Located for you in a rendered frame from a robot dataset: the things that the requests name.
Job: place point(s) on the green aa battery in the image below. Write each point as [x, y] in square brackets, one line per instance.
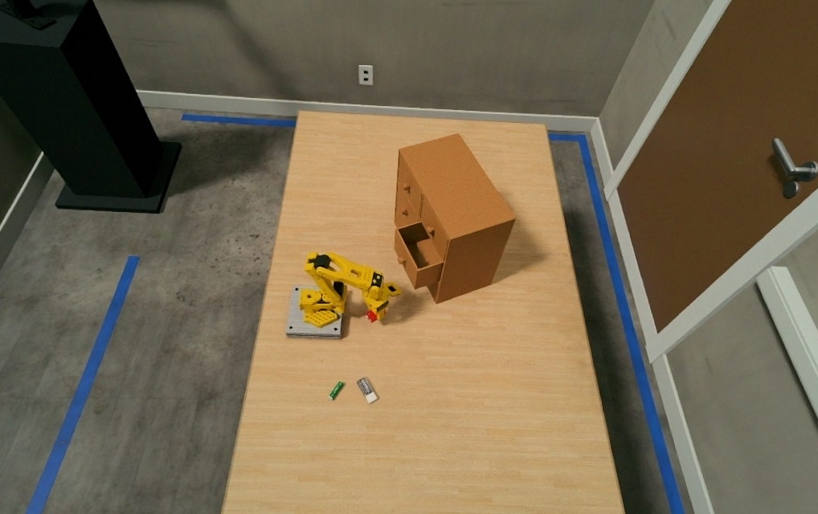
[335, 390]

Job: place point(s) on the brown wooden chest of drawers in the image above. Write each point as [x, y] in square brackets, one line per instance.
[472, 213]

